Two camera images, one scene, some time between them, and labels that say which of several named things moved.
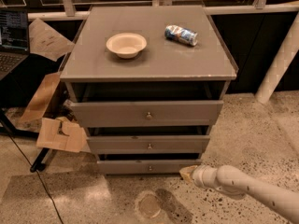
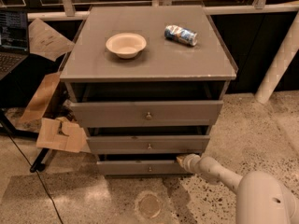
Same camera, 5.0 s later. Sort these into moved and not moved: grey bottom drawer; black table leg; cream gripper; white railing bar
Moved: cream gripper
Not moved: grey bottom drawer; black table leg; white railing bar
